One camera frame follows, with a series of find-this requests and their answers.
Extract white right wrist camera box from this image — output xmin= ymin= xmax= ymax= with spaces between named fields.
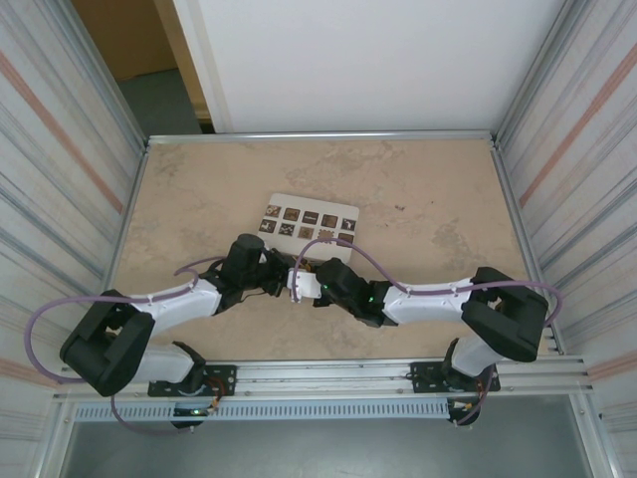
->
xmin=287 ymin=267 xmax=325 ymax=304

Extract aluminium table side rail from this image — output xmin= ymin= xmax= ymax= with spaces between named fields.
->
xmin=102 ymin=141 xmax=150 ymax=300
xmin=490 ymin=140 xmax=563 ymax=356

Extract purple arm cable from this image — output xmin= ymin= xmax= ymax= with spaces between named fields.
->
xmin=291 ymin=238 xmax=563 ymax=428
xmin=24 ymin=266 xmax=210 ymax=438

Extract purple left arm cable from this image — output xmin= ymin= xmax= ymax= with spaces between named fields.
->
xmin=24 ymin=266 xmax=210 ymax=438

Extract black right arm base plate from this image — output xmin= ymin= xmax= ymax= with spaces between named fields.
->
xmin=410 ymin=358 xmax=501 ymax=394

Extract red yellow wire bundle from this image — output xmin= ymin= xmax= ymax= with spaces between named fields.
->
xmin=206 ymin=377 xmax=235 ymax=415
xmin=447 ymin=380 xmax=487 ymax=414

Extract grey slotted cable duct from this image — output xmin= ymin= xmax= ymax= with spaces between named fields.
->
xmin=73 ymin=400 xmax=452 ymax=423

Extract aluminium table edge rail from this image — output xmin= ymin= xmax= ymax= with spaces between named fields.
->
xmin=145 ymin=129 xmax=499 ymax=147

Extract white box with brown squares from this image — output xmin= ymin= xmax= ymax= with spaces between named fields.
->
xmin=257 ymin=192 xmax=360 ymax=265

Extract black controller board green light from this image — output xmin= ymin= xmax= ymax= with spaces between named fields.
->
xmin=171 ymin=405 xmax=213 ymax=430

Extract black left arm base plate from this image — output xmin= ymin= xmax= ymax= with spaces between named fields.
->
xmin=147 ymin=364 xmax=237 ymax=398

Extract wide aluminium mounting rail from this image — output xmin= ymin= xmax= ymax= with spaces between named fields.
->
xmin=54 ymin=356 xmax=596 ymax=402

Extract aluminium frame post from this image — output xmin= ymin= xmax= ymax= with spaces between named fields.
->
xmin=63 ymin=0 xmax=150 ymax=150
xmin=496 ymin=0 xmax=586 ymax=143

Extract aluminium frame leg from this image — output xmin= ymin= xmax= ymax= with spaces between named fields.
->
xmin=569 ymin=392 xmax=614 ymax=478
xmin=33 ymin=397 xmax=76 ymax=478

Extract brown wooden door edge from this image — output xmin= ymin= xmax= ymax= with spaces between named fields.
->
xmin=153 ymin=0 xmax=213 ymax=120

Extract brown cardboard panel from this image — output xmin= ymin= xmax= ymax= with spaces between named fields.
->
xmin=72 ymin=0 xmax=179 ymax=81

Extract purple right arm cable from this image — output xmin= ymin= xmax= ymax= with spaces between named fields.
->
xmin=291 ymin=238 xmax=563 ymax=428

